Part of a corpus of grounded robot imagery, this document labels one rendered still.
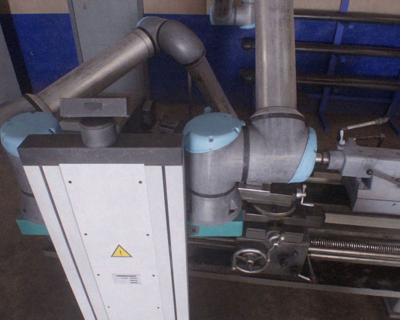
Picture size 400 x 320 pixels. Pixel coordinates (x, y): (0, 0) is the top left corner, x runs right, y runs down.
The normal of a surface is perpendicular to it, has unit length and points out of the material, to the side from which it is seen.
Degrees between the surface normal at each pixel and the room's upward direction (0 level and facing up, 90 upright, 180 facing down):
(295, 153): 57
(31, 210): 70
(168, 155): 90
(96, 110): 61
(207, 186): 90
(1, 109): 15
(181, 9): 90
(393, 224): 36
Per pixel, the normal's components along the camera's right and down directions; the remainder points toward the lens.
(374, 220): -0.08, -0.34
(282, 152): -0.04, 0.02
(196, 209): -0.42, 0.19
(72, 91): 0.51, 0.02
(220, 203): 0.34, 0.22
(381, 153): 0.00, -0.82
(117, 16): -0.14, 0.56
